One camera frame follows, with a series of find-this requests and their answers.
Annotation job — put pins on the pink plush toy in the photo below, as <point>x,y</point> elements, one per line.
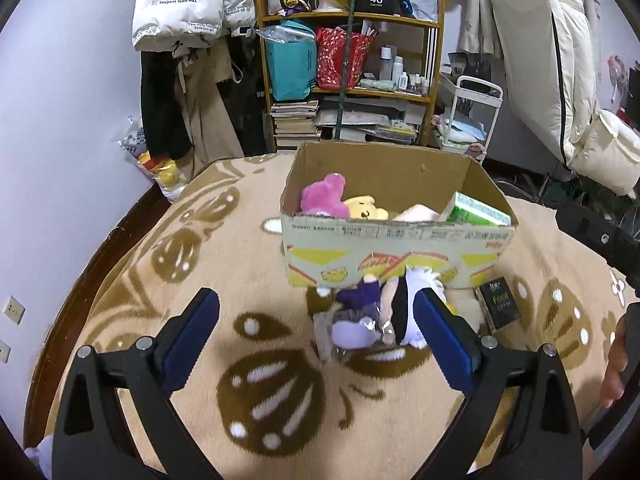
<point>324,198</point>

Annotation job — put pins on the teal shopping bag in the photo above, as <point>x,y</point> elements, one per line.
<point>291,49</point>

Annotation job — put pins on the green tissue pack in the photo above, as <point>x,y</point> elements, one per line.
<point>463,209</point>

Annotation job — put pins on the fluffy white duck plush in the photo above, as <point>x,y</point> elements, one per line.
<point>469,309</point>

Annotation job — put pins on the beige patterned blanket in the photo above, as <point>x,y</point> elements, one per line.
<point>260,403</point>

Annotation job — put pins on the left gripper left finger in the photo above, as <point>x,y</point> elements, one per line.
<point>92,439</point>

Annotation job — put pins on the green pole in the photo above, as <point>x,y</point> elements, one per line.
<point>347,64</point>

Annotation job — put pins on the beige trench coat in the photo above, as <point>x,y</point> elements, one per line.
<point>208,125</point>

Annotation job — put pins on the open cardboard box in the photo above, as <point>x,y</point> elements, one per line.
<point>338,252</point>

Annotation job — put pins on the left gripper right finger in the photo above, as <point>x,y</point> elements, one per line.
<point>542,439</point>

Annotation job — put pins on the black face towel box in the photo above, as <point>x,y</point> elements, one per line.
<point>497,304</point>

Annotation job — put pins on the yellow dog plush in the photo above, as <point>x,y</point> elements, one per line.
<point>364,208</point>

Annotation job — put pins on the floral curtain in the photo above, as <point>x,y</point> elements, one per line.
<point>478,29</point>

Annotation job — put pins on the white rolling cart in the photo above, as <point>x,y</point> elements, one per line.
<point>471,109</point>

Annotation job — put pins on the stack of books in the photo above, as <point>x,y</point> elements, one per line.
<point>294,123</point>

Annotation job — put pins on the cream reclining chair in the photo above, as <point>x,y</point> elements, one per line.
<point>548,53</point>

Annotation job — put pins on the white puffer jacket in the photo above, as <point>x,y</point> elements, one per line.
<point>170,25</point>

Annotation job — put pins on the red gift bag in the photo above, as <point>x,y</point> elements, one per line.
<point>331,46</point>

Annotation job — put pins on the person's right hand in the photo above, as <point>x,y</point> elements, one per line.
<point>612,388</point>

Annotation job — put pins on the white-haired anime plush doll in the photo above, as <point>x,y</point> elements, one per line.
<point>374,315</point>

